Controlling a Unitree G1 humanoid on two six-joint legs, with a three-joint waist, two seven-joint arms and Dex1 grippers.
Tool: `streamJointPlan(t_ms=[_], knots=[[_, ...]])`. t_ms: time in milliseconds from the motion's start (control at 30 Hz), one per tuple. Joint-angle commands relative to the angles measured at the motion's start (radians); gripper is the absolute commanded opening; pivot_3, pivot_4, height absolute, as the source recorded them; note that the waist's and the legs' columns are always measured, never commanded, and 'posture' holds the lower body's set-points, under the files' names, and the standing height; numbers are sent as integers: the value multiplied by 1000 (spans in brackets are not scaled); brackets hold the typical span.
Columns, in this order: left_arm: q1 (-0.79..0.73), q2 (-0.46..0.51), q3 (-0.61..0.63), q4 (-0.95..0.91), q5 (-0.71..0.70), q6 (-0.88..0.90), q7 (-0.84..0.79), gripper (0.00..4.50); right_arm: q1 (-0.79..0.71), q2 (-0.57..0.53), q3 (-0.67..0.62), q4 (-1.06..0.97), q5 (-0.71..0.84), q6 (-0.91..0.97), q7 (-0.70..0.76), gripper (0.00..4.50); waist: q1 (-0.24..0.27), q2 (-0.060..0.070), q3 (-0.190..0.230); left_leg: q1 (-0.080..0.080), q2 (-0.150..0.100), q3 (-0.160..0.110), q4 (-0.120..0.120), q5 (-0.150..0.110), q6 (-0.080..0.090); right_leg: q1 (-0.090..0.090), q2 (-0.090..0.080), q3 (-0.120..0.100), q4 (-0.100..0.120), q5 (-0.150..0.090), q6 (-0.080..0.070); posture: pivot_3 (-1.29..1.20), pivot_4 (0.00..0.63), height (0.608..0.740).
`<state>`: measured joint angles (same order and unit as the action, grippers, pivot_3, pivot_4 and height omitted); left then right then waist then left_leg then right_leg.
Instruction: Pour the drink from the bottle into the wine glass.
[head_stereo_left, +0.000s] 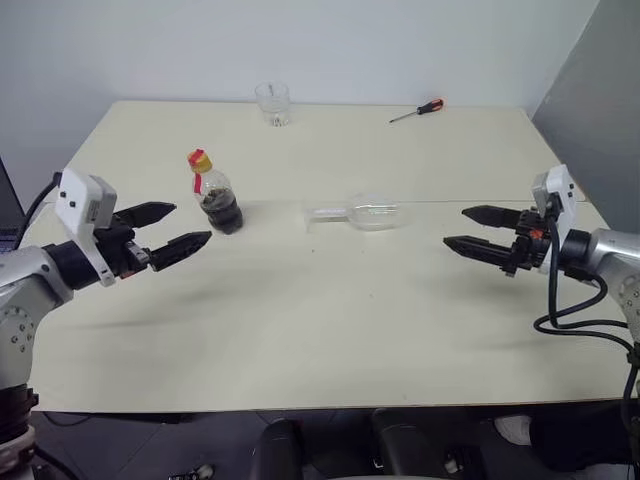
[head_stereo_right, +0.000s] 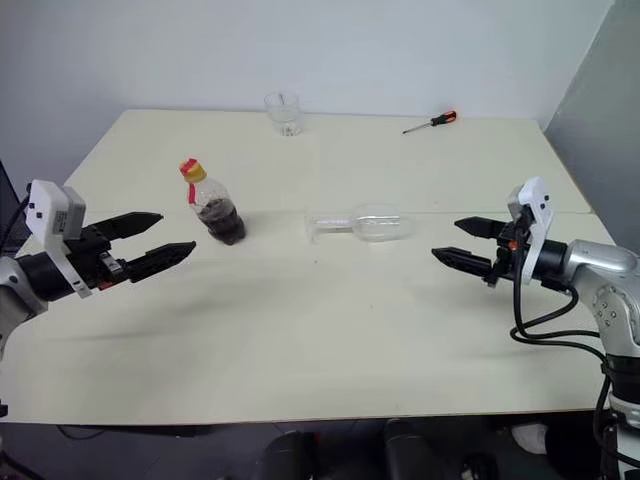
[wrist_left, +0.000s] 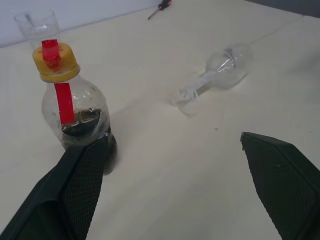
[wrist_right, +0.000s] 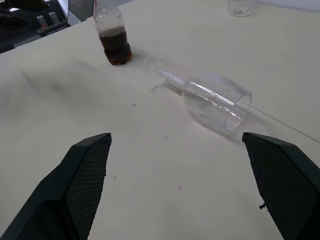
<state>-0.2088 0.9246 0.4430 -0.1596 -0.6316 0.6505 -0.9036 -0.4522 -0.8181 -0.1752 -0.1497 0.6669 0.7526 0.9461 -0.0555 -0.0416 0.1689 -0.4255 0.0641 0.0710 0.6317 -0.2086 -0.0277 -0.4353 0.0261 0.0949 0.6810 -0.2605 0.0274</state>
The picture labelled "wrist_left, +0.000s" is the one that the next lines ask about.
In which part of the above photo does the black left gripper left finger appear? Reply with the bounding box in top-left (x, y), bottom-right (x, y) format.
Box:
top-left (0, 136), bottom-right (110, 240)

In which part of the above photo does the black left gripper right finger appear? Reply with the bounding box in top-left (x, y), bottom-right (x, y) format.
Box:
top-left (239, 131), bottom-right (320, 240)

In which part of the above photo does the clear plastic cola bottle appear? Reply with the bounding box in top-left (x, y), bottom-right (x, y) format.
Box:
top-left (40, 72), bottom-right (119, 176)

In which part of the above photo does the yellow bottle cap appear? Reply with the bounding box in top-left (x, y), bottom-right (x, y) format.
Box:
top-left (32, 38), bottom-right (81, 84)

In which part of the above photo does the clear wine glass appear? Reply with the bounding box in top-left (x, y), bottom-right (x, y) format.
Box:
top-left (170, 42), bottom-right (254, 116)

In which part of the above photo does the clear glass tumbler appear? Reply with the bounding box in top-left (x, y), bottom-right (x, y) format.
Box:
top-left (13, 9), bottom-right (62, 51)

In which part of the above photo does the orange black handled screwdriver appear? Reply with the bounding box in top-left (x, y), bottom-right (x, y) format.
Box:
top-left (147, 0), bottom-right (173, 20)

